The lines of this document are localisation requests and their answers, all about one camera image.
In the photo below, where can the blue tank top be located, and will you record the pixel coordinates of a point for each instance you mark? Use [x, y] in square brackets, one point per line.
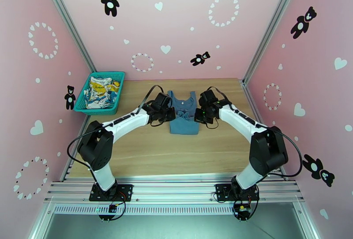
[183, 126]

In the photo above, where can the white yellow blue printed garment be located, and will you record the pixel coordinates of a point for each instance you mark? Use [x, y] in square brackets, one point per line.
[100, 90]

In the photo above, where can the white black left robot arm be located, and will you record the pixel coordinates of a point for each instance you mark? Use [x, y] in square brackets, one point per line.
[96, 147]

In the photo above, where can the teal plastic basket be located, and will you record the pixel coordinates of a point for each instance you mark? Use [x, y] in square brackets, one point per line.
[95, 111]

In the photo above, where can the slotted metal strip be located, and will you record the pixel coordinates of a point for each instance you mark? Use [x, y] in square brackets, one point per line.
[173, 209]

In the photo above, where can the circuit board with yellow connector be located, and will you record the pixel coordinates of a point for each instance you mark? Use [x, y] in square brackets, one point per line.
[242, 210]

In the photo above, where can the small black circuit board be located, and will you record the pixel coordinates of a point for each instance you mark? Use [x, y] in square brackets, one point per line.
[112, 208]

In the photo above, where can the aluminium front rail frame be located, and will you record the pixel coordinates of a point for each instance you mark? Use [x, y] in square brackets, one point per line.
[173, 191]

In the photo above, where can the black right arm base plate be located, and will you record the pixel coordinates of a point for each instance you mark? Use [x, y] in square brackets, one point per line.
[222, 191]

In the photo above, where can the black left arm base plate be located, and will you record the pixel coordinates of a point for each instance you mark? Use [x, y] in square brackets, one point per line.
[125, 191]

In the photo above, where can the black teddy bear wall sticker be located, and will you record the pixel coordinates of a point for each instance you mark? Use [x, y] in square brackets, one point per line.
[70, 99]
[320, 172]

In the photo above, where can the aluminium corner post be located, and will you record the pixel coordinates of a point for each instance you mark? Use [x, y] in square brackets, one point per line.
[69, 23]
[273, 26]

